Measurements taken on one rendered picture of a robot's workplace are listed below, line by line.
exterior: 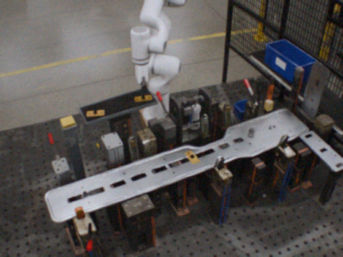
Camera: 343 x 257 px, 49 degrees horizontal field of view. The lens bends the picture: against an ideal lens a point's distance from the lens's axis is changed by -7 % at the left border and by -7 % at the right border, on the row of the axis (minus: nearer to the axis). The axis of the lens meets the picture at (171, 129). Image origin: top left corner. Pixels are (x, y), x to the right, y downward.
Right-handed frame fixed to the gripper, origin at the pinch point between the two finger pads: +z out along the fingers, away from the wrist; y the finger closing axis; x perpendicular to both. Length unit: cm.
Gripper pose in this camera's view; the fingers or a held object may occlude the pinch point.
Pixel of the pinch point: (143, 87)
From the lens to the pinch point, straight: 192.8
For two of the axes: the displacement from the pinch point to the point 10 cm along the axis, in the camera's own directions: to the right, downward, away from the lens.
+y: 2.0, 6.5, -7.4
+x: 9.8, -1.3, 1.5
